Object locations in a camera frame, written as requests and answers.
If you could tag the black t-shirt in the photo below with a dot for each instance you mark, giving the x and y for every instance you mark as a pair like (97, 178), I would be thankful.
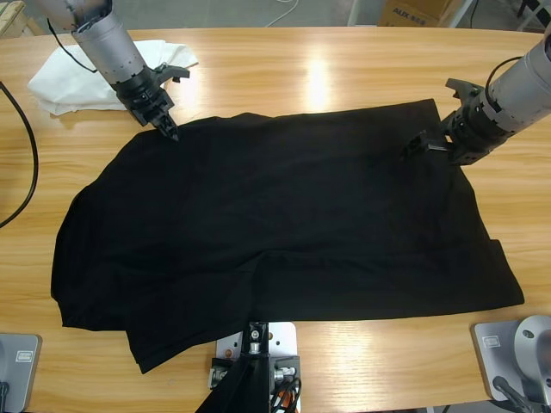
(280, 215)

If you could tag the white folded garment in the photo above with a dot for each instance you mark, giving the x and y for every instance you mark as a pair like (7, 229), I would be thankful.
(56, 90)

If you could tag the white metal post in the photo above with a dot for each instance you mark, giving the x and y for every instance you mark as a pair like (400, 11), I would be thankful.
(355, 13)

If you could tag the black chair frame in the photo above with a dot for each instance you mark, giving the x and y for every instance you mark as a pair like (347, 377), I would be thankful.
(534, 8)

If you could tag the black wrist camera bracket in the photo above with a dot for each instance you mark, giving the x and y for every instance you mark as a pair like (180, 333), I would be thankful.
(172, 72)
(462, 89)

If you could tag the white slanted frame leg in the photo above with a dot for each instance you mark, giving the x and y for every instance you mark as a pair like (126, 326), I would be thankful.
(465, 10)

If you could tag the white mount plate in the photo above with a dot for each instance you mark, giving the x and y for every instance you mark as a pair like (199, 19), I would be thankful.
(284, 337)

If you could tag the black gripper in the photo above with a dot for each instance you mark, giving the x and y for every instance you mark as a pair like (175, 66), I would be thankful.
(144, 99)
(471, 133)

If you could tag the cardboard box with blue print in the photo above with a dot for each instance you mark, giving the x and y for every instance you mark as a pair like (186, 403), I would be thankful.
(413, 13)

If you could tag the black camera post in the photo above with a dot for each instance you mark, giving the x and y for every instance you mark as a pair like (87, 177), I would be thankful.
(254, 383)

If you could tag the wooden pallet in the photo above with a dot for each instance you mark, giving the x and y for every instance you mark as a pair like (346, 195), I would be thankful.
(13, 15)

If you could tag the silver bolt knob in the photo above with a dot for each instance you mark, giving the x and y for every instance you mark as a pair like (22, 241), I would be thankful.
(218, 376)
(284, 373)

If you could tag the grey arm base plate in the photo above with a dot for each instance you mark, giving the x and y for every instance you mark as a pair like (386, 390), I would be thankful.
(495, 357)
(23, 374)

